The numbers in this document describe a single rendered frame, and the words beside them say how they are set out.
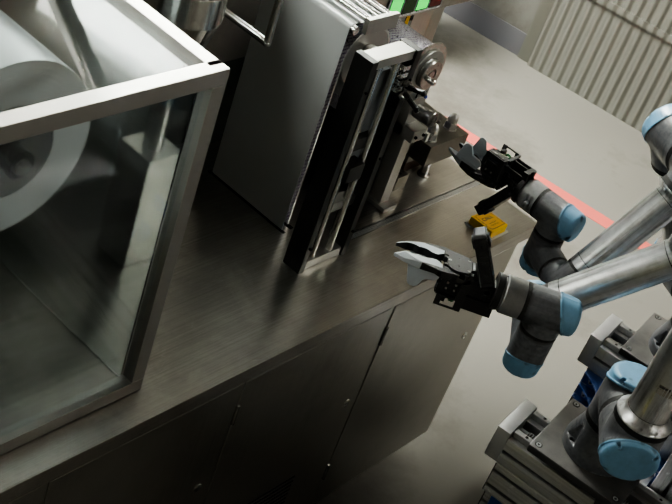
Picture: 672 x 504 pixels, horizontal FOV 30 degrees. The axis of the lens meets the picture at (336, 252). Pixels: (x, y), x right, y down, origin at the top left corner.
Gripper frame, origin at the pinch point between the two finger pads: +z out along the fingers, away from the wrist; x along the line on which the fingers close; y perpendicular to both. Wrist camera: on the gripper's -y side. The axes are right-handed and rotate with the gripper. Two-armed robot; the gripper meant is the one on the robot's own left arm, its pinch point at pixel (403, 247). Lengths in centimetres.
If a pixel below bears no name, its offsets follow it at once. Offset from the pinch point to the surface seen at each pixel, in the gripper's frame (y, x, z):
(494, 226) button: 22, 72, -25
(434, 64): -14, 67, 3
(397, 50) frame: -25.0, 32.4, 12.7
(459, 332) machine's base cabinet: 58, 82, -29
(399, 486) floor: 113, 83, -31
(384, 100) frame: -13.5, 34.1, 11.6
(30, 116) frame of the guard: -29, -58, 58
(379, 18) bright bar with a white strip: -28, 39, 18
